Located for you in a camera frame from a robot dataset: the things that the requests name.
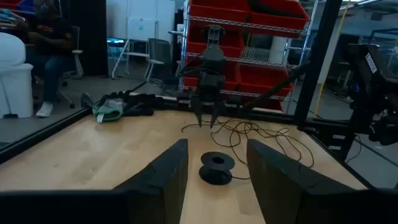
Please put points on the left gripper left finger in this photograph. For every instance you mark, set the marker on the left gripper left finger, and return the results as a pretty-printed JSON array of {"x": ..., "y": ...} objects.
[{"x": 161, "y": 186}]

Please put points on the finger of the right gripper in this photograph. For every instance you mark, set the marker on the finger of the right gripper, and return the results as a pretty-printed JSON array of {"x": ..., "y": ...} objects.
[
  {"x": 197, "y": 109},
  {"x": 217, "y": 112}
]

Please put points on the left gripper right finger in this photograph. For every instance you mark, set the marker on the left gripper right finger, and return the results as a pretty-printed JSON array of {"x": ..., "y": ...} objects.
[{"x": 273, "y": 180}]

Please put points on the black background robot arm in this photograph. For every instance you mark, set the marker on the black background robot arm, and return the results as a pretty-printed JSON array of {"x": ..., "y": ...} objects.
[{"x": 367, "y": 87}]

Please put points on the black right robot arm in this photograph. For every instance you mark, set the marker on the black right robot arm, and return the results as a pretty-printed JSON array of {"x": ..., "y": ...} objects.
[{"x": 214, "y": 59}]

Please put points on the red plastic bin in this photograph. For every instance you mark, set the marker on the red plastic bin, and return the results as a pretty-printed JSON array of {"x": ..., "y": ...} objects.
[
  {"x": 230, "y": 46},
  {"x": 217, "y": 11},
  {"x": 280, "y": 21},
  {"x": 264, "y": 77},
  {"x": 231, "y": 74}
]

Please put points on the grey mesh chair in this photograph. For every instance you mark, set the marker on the grey mesh chair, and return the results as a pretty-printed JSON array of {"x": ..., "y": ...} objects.
[{"x": 158, "y": 49}]

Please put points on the white paper roll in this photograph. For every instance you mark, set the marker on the white paper roll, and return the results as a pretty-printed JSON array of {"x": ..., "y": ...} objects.
[{"x": 278, "y": 49}]

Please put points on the grey green work glove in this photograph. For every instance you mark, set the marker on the grey green work glove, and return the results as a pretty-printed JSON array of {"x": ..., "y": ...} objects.
[{"x": 110, "y": 109}]

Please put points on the white cabinet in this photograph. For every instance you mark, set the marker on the white cabinet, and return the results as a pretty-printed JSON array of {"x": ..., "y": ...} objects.
[{"x": 140, "y": 15}]

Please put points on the white office chair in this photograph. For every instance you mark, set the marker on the white office chair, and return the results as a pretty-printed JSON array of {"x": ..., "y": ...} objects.
[{"x": 77, "y": 59}]

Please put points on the black partition panel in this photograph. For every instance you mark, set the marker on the black partition panel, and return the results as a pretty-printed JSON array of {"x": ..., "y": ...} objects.
[{"x": 84, "y": 37}]

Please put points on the person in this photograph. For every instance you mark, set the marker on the person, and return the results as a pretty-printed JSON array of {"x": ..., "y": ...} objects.
[{"x": 49, "y": 40}]

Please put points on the white trash bin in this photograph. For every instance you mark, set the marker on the white trash bin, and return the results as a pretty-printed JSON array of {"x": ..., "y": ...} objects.
[{"x": 15, "y": 87}]

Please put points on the white frame table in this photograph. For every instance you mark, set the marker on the white frame table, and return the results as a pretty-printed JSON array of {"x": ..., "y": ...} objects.
[{"x": 136, "y": 54}]

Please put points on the black upright frame post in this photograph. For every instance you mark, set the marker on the black upright frame post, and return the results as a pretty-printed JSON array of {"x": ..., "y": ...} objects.
[{"x": 314, "y": 62}]

